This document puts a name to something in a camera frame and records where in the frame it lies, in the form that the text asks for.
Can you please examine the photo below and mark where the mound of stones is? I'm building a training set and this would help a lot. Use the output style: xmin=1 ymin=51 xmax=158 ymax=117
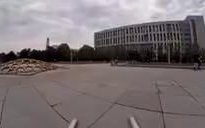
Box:
xmin=0 ymin=58 xmax=60 ymax=76

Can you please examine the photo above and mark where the robot's own part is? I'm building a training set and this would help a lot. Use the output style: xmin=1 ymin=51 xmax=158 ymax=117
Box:
xmin=128 ymin=116 xmax=141 ymax=128
xmin=67 ymin=118 xmax=79 ymax=128

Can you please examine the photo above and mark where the row of dark trees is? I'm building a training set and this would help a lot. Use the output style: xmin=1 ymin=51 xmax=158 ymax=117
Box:
xmin=0 ymin=42 xmax=205 ymax=65

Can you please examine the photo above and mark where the large pale curved building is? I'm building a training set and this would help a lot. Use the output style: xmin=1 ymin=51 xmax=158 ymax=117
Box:
xmin=93 ymin=15 xmax=205 ymax=60

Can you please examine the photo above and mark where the person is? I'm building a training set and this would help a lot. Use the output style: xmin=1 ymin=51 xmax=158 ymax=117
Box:
xmin=196 ymin=55 xmax=203 ymax=71

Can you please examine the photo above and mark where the tower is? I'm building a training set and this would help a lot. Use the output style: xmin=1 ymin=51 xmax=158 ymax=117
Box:
xmin=45 ymin=36 xmax=51 ymax=49

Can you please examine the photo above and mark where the grey stone slab plaza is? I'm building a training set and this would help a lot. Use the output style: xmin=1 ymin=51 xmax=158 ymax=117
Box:
xmin=0 ymin=63 xmax=205 ymax=128

